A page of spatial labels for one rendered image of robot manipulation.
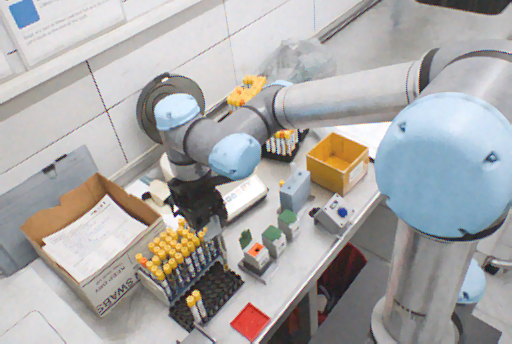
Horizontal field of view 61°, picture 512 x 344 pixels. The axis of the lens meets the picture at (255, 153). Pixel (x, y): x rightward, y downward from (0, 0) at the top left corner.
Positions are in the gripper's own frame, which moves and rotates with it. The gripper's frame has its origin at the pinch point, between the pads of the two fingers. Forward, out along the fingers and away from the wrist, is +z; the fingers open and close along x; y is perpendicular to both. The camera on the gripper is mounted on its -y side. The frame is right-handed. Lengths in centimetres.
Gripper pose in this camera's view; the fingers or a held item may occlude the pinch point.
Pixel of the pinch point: (216, 229)
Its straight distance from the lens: 99.2
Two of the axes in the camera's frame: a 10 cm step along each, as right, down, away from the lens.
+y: -6.3, 5.5, -5.4
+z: 1.0, 7.5, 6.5
